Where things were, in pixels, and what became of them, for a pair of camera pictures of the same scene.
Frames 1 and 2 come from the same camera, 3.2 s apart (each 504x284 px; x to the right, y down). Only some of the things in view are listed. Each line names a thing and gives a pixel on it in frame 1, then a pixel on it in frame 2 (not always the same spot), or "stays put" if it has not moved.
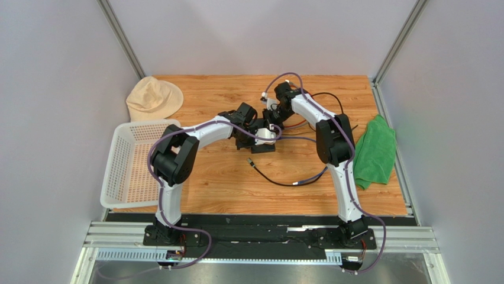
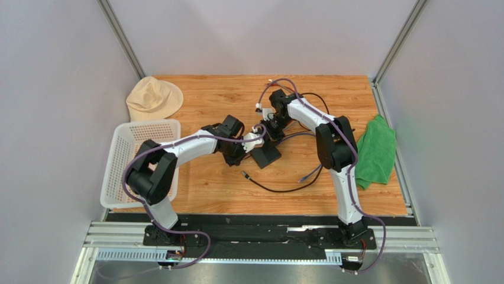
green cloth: [374, 152] stays put
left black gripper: [239, 145] → [235, 161]
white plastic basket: [128, 182] stays put
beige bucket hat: [152, 99] stays put
